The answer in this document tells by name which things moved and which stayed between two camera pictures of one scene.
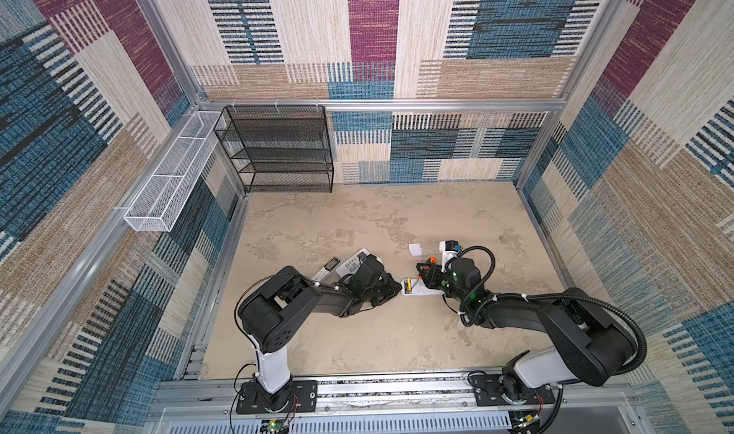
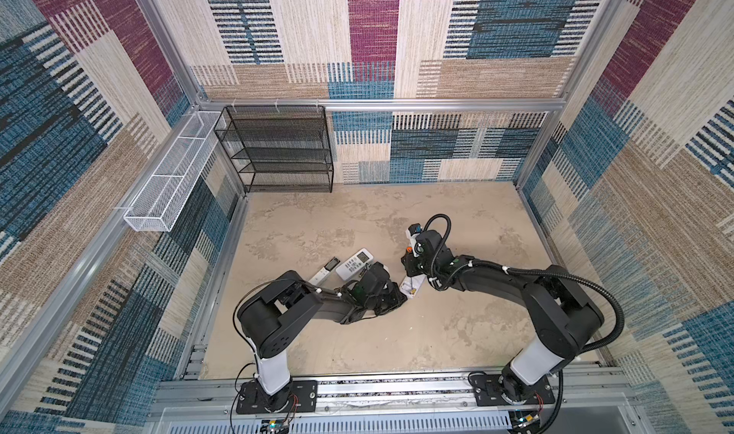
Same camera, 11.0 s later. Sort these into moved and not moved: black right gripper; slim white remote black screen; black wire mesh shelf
Moved: black right gripper
Not moved: black wire mesh shelf; slim white remote black screen
